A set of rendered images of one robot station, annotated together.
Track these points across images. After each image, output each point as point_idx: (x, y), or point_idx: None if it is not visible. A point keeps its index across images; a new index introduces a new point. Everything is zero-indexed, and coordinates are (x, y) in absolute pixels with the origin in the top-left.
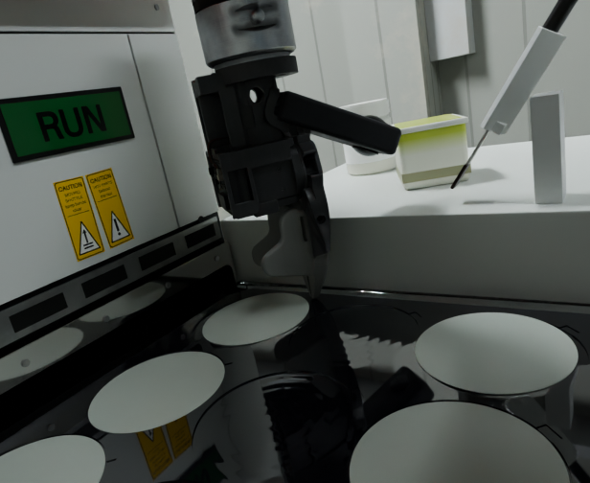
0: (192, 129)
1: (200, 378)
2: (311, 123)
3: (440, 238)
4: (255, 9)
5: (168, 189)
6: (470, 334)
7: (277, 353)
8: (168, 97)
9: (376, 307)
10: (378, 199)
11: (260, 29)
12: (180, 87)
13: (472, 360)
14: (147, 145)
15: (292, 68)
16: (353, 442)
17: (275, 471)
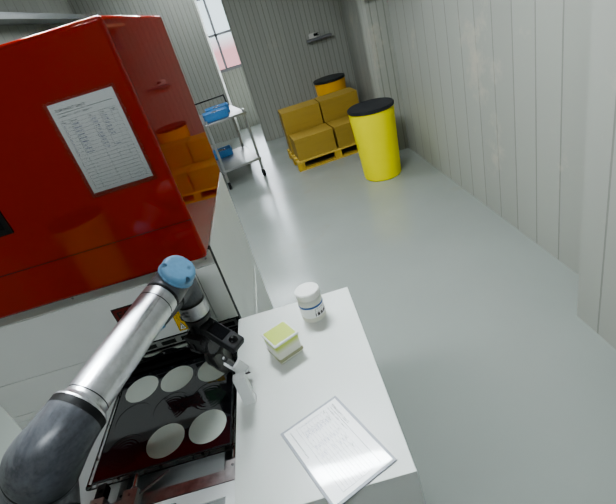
0: (223, 292)
1: (182, 382)
2: (207, 337)
3: None
4: (180, 314)
5: (212, 311)
6: (212, 419)
7: (195, 388)
8: (211, 284)
9: (226, 390)
10: (258, 351)
11: (184, 317)
12: (217, 280)
13: (200, 425)
14: None
15: (197, 325)
16: (167, 423)
17: (157, 418)
